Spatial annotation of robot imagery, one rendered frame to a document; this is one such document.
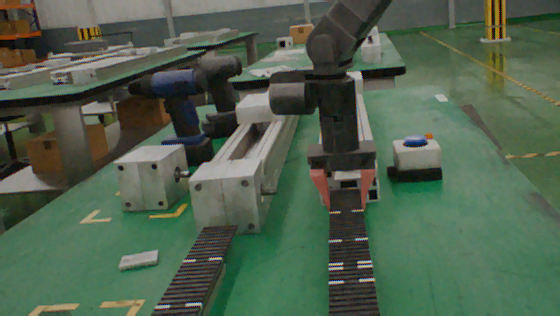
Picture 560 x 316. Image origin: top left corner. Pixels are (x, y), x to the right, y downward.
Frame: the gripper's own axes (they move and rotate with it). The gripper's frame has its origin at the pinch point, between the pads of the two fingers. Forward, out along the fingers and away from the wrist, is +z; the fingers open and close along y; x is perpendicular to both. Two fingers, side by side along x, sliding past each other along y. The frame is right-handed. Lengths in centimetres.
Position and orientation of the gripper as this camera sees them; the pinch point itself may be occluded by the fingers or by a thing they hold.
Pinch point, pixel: (345, 204)
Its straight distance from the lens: 80.7
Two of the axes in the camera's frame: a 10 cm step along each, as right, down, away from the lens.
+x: -0.4, 2.5, -9.7
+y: -9.9, 0.8, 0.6
